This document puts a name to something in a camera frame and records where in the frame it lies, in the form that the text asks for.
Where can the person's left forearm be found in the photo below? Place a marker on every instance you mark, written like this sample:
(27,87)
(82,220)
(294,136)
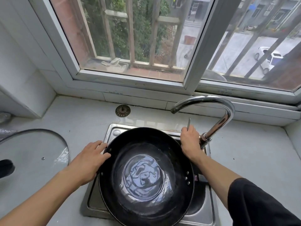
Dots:
(40,200)

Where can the crumpled clear plastic bag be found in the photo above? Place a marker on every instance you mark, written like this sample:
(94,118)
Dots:
(4,117)

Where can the person's left hand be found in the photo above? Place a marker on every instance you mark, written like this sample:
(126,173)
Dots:
(89,162)

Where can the person's right forearm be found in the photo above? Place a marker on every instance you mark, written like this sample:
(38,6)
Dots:
(216,178)

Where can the round glass lid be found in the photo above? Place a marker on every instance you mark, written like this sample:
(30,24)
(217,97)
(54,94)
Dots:
(35,148)

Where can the white framed window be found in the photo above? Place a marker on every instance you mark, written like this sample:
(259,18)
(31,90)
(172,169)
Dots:
(211,32)

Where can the stainless steel sink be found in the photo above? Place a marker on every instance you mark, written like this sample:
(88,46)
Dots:
(202,214)

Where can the white car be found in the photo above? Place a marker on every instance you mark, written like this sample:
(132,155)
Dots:
(274,59)

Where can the grey metal basin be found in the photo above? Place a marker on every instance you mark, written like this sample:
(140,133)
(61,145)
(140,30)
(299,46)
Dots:
(214,76)

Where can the metal window security bars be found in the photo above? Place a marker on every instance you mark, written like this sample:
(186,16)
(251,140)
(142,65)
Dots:
(130,32)

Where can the black wok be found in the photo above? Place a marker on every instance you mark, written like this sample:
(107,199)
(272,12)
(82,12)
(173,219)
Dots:
(113,197)

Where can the white rag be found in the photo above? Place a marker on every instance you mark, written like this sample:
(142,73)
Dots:
(115,64)

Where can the person's right hand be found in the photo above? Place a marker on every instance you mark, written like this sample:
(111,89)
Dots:
(190,143)

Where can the person's black shirt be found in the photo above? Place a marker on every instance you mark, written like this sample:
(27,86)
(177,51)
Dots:
(258,204)

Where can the black sink stopper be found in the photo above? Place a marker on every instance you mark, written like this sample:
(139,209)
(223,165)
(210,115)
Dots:
(122,111)

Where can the chrome curved faucet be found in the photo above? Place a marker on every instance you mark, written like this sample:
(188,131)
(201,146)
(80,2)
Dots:
(225,108)

